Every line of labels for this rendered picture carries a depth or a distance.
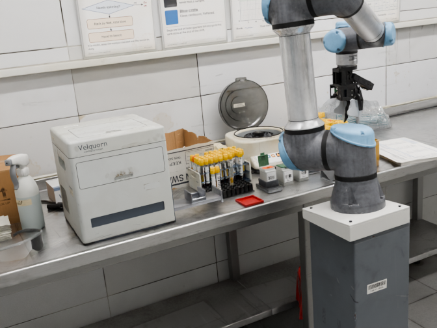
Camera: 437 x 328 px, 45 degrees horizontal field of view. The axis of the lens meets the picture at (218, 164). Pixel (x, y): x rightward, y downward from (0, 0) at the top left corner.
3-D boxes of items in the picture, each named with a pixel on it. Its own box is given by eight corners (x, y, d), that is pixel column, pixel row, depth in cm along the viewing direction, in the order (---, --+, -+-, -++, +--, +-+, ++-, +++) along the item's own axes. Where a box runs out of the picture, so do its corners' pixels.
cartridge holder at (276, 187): (268, 194, 178) (268, 183, 177) (255, 187, 186) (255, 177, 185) (282, 191, 180) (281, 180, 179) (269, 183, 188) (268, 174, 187)
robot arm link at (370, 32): (353, -46, 130) (397, 19, 172) (310, -37, 136) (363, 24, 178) (352, 0, 129) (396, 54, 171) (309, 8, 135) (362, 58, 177)
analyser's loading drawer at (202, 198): (162, 217, 160) (160, 201, 158) (155, 211, 166) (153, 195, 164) (223, 202, 168) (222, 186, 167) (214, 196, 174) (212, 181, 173)
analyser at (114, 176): (84, 246, 149) (66, 142, 141) (64, 217, 173) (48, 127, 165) (184, 220, 162) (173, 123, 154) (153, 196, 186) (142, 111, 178)
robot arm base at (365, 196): (396, 207, 145) (394, 172, 143) (346, 217, 142) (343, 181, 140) (367, 194, 160) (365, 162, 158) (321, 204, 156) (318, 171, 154)
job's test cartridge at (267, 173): (266, 187, 180) (265, 170, 178) (260, 184, 184) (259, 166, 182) (277, 185, 181) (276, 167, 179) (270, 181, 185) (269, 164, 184)
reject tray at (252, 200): (245, 207, 168) (245, 205, 167) (235, 201, 174) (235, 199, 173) (264, 202, 170) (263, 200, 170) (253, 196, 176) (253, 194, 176)
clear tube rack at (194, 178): (201, 193, 184) (198, 174, 182) (189, 186, 193) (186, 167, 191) (251, 181, 192) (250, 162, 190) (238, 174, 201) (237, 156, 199)
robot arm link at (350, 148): (371, 177, 141) (368, 127, 138) (322, 177, 148) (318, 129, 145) (382, 166, 151) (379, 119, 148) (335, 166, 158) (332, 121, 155)
